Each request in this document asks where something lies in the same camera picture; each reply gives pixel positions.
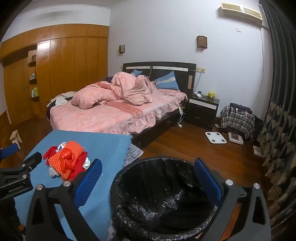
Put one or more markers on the small wooden stool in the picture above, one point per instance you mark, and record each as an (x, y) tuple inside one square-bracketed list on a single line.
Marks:
[(15, 136)]

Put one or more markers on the wall air conditioner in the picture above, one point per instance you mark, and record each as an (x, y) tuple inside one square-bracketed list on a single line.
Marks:
[(240, 10)]

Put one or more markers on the dark purple garment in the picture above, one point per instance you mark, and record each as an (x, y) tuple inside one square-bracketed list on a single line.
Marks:
[(109, 79)]

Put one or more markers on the yellow plush toy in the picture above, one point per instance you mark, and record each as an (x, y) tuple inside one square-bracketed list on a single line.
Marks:
[(211, 94)]

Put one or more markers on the white tissue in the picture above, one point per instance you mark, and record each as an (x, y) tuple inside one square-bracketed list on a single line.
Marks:
[(86, 163)]

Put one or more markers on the blue tablecloth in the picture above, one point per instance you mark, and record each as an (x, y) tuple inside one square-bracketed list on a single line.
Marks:
[(104, 143)]

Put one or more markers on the white remote control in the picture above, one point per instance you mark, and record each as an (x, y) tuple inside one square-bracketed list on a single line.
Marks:
[(198, 94)]

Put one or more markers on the pink duvet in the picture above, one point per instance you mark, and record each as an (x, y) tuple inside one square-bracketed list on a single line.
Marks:
[(129, 85)]

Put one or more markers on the white bathroom scale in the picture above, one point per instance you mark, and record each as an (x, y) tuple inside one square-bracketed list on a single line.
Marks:
[(214, 137)]

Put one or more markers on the round bin with black liner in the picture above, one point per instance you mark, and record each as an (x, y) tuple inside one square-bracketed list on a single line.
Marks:
[(161, 185)]

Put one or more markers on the plaid cloth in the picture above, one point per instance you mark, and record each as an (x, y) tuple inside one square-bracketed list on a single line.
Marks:
[(233, 120)]

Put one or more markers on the large blue pillow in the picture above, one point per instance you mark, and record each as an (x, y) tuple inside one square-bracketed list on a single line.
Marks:
[(167, 81)]

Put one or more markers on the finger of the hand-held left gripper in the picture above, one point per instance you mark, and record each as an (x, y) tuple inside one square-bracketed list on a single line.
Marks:
[(9, 150), (33, 160)]

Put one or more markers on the white floor box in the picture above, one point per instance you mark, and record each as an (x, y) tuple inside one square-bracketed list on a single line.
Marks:
[(257, 150)]

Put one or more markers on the small wall lamp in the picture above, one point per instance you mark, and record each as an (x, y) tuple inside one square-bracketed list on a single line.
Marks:
[(121, 48)]

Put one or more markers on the small blue pillow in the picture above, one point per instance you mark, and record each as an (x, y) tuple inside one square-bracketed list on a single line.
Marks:
[(136, 72)]

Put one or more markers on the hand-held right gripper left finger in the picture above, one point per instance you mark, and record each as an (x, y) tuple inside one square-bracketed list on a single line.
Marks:
[(90, 183)]

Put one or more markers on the small brown box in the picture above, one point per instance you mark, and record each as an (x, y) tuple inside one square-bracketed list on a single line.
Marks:
[(34, 57)]

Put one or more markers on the pile of red rubbish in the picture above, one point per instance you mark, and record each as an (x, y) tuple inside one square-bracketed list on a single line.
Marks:
[(49, 154)]

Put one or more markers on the red plastic bag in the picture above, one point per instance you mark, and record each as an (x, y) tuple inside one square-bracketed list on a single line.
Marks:
[(66, 158)]

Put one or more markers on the black chair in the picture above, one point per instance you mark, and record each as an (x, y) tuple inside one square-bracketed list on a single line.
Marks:
[(257, 125)]

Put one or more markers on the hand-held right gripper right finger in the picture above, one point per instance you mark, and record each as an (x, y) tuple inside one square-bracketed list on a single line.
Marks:
[(207, 183)]

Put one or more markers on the white pink printed packet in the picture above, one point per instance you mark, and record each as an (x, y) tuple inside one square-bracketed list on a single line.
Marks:
[(61, 146)]

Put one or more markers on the orange foam mesh net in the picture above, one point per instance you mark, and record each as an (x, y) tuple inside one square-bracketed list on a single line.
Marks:
[(71, 150)]

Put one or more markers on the dark patterned curtain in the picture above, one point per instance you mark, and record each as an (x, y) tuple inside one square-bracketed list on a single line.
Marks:
[(282, 92)]

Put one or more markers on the pink bed sheet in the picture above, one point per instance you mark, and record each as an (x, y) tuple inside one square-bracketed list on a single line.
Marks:
[(104, 115)]

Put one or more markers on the dark nightstand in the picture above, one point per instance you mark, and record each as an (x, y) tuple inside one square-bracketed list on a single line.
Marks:
[(201, 113)]

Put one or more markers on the large wall lamp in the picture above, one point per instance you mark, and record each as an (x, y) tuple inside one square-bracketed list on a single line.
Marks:
[(202, 42)]

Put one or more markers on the white grey wrapper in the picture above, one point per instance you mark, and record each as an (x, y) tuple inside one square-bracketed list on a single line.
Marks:
[(53, 173)]

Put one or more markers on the wall socket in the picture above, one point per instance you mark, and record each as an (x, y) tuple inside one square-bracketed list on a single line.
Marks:
[(200, 69)]

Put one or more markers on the small teal bottle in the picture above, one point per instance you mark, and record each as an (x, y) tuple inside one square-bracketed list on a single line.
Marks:
[(33, 76)]

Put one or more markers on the dark wooden bed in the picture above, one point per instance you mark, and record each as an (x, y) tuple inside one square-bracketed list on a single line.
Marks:
[(185, 76)]

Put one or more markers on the white scale with dark centre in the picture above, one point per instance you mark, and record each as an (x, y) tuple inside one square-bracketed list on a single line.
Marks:
[(235, 138)]

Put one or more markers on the wooden wardrobe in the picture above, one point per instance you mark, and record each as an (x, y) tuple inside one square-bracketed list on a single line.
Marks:
[(69, 69)]

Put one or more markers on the pile of clothes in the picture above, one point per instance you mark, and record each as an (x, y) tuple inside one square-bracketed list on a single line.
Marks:
[(61, 99)]

